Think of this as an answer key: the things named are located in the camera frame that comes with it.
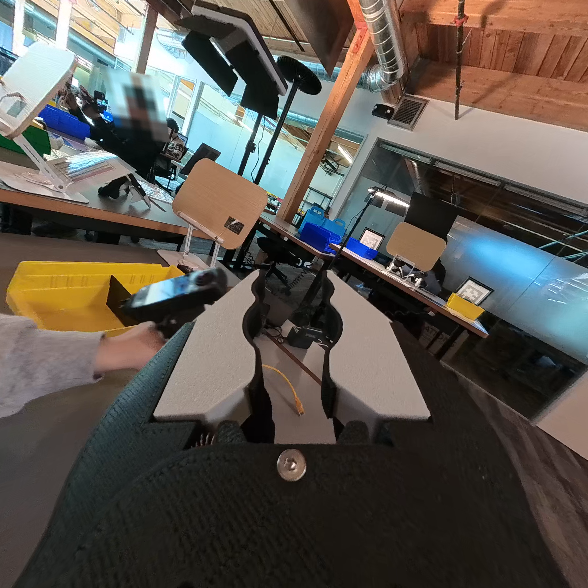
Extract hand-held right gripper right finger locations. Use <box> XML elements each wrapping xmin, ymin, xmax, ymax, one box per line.
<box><xmin>322</xmin><ymin>270</ymin><xmax>432</xmax><ymax>444</ymax></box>

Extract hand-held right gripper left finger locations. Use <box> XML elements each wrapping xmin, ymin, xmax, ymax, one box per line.
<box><xmin>153</xmin><ymin>269</ymin><xmax>275</xmax><ymax>444</ymax></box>

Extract yellow ethernet cable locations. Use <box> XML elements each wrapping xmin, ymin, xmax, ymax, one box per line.
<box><xmin>262</xmin><ymin>364</ymin><xmax>306</xmax><ymax>416</ymax></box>

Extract large yellow bin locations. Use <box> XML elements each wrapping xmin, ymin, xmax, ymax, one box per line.
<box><xmin>6</xmin><ymin>261</ymin><xmax>185</xmax><ymax>338</ymax></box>

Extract person's left forearm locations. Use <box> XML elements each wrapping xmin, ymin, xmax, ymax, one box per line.
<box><xmin>0</xmin><ymin>315</ymin><xmax>105</xmax><ymax>419</ymax></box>

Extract person's left hand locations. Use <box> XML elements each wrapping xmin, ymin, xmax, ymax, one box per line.
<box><xmin>96</xmin><ymin>322</ymin><xmax>166</xmax><ymax>373</ymax></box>

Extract black battery charger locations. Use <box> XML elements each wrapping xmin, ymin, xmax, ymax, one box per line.
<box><xmin>287</xmin><ymin>325</ymin><xmax>331</xmax><ymax>350</ymax></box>

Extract wood-edged table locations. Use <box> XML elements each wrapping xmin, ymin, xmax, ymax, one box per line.
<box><xmin>328</xmin><ymin>243</ymin><xmax>490</xmax><ymax>359</ymax></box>
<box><xmin>0</xmin><ymin>152</ymin><xmax>217</xmax><ymax>244</ymax></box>
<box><xmin>259</xmin><ymin>213</ymin><xmax>336</xmax><ymax>276</ymax></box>

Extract tan board on white stand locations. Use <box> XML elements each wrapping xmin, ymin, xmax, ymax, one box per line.
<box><xmin>157</xmin><ymin>158</ymin><xmax>268</xmax><ymax>272</ymax></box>

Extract black office chair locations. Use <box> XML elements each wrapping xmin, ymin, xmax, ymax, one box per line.
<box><xmin>256</xmin><ymin>236</ymin><xmax>299</xmax><ymax>295</ymax></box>

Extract small yellow bin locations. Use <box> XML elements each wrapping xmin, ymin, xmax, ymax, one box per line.
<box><xmin>447</xmin><ymin>292</ymin><xmax>485</xmax><ymax>321</ymax></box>

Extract black device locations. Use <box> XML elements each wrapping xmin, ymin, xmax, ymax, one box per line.
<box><xmin>99</xmin><ymin>177</ymin><xmax>138</xmax><ymax>199</ymax></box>

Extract shallow blue bin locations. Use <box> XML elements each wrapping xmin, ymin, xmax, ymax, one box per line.
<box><xmin>328</xmin><ymin>236</ymin><xmax>379</xmax><ymax>258</ymax></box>

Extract tan board on clear stand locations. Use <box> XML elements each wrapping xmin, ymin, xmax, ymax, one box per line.
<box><xmin>386</xmin><ymin>222</ymin><xmax>447</xmax><ymax>283</ymax></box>

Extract black monitor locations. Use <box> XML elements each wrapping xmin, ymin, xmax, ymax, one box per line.
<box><xmin>180</xmin><ymin>143</ymin><xmax>221</xmax><ymax>177</ymax></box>

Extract clear plastic sheet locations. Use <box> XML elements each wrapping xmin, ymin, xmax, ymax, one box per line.
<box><xmin>46</xmin><ymin>149</ymin><xmax>136</xmax><ymax>184</ymax></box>

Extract black flat panel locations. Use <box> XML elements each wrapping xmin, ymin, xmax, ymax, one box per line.
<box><xmin>408</xmin><ymin>192</ymin><xmax>459</xmax><ymax>239</ymax></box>

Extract light bar on black stand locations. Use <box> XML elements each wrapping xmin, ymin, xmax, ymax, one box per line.
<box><xmin>299</xmin><ymin>186</ymin><xmax>409</xmax><ymax>322</ymax></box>

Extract long blue bin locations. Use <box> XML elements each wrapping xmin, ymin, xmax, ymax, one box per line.
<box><xmin>39</xmin><ymin>105</ymin><xmax>92</xmax><ymax>138</ymax></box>

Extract green bin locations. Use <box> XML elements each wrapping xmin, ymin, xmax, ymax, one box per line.
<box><xmin>0</xmin><ymin>124</ymin><xmax>51</xmax><ymax>157</ymax></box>

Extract black studio light on stand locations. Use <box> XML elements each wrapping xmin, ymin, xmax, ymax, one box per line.
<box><xmin>177</xmin><ymin>5</ymin><xmax>295</xmax><ymax>272</ymax></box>

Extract dark ceiling panel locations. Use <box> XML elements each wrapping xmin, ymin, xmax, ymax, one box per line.
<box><xmin>280</xmin><ymin>0</ymin><xmax>356</xmax><ymax>76</ymax></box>

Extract hanging metal rod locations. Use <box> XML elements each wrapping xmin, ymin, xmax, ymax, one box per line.
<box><xmin>454</xmin><ymin>0</ymin><xmax>466</xmax><ymax>121</ymax></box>

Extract blue bin with handles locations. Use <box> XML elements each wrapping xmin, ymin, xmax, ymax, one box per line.
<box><xmin>298</xmin><ymin>206</ymin><xmax>346</xmax><ymax>251</ymax></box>

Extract wooden post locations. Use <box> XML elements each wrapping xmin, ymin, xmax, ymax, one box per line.
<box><xmin>276</xmin><ymin>28</ymin><xmax>375</xmax><ymax>223</ymax></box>

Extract wall vent grille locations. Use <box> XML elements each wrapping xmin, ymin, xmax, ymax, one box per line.
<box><xmin>387</xmin><ymin>94</ymin><xmax>430</xmax><ymax>131</ymax></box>

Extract metal air duct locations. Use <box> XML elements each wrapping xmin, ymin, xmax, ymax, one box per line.
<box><xmin>358</xmin><ymin>0</ymin><xmax>409</xmax><ymax>92</ymax></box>

